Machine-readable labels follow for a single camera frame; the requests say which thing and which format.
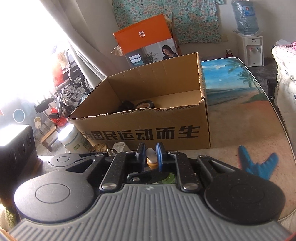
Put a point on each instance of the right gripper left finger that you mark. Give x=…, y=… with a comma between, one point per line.
x=123, y=164

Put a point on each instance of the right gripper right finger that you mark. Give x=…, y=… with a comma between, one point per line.
x=178, y=163

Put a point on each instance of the green dropper bottle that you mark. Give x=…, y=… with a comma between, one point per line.
x=152, y=162

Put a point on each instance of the black round item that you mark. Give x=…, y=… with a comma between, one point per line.
x=125, y=106

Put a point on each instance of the white supplement jar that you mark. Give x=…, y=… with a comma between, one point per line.
x=73, y=140

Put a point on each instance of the white rectangular charger block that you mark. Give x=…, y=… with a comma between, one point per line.
x=118, y=147

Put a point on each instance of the gold ribbed round jar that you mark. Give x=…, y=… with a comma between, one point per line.
x=100, y=147

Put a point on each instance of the brown cardboard box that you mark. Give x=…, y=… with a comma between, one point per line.
x=179, y=119

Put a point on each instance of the round tape roll in box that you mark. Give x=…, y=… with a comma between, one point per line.
x=145, y=104

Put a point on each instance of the wooden stool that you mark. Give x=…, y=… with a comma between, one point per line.
x=46, y=135

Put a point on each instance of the blue starfish print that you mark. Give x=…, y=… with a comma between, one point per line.
x=263, y=170

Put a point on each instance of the black speaker box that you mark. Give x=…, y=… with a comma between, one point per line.
x=18, y=157

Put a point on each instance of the orange Philips product box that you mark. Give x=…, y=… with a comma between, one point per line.
x=147, y=41

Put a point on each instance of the red thermos bottle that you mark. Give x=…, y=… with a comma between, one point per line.
x=228, y=53

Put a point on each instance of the white water dispenser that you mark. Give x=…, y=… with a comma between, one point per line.
x=250, y=49

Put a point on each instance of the beige curtain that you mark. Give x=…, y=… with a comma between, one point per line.
x=90, y=26

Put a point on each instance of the floral teal hanging cloth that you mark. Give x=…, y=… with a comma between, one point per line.
x=195, y=21

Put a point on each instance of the white bedding pile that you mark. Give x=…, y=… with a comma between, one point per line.
x=284, y=55

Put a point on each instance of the blue water jug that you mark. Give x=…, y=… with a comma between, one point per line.
x=246, y=20

